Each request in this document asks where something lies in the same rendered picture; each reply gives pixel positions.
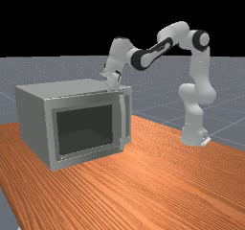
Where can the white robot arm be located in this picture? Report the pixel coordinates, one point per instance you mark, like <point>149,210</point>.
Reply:
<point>196,80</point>

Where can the grey microwave oven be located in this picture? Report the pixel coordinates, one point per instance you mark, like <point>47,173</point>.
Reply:
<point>35,112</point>

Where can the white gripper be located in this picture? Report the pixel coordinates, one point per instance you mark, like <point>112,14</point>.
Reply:
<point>110,73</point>

